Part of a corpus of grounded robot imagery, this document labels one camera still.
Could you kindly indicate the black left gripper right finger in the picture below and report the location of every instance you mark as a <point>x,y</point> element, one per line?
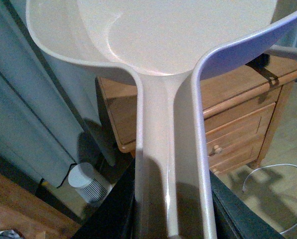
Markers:
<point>234,220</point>

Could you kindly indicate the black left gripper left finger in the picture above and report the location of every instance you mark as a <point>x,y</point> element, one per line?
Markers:
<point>114,218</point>

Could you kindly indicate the beige plastic dustpan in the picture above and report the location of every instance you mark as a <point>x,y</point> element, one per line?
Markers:
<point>165,48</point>

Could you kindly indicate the white cylindrical air purifier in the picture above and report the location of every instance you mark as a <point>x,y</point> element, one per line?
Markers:
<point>89,183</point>

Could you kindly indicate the round wooden drawer knob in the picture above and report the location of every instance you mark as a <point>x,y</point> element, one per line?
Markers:
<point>217,149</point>

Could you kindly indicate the wooden nightstand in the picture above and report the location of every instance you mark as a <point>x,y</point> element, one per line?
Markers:
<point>242,109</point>

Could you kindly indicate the grey-green curtain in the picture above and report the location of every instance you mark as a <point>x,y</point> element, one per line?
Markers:
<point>49,116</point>

